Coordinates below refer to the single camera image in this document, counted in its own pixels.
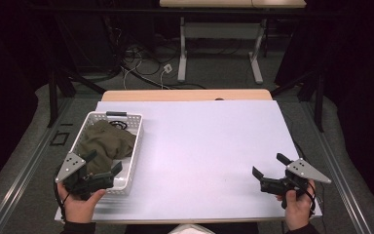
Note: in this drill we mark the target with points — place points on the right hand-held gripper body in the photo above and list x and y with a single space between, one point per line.
306 171

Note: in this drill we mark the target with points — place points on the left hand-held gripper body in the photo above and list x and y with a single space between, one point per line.
70 166

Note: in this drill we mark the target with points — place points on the black horizontal metal bar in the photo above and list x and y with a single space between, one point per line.
110 9

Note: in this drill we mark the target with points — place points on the person's white clothing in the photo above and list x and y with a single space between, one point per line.
191 229

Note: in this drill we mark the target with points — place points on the olive green cloth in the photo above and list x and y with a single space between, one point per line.
105 143

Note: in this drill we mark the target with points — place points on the white plastic basket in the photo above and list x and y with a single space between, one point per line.
133 152

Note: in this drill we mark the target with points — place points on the metal floor rail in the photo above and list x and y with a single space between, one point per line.
337 175
22 172

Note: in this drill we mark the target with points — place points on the white-legged desk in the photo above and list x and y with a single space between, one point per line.
222 31

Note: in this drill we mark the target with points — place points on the person's right hand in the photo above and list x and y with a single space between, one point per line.
296 208

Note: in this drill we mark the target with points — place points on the black metal stand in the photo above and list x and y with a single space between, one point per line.
53 97
319 97

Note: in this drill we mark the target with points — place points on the person's left hand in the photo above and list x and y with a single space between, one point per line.
79 205

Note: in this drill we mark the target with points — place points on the white power plug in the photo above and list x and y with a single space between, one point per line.
168 68

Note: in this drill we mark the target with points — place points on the white table mat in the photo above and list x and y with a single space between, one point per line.
201 149

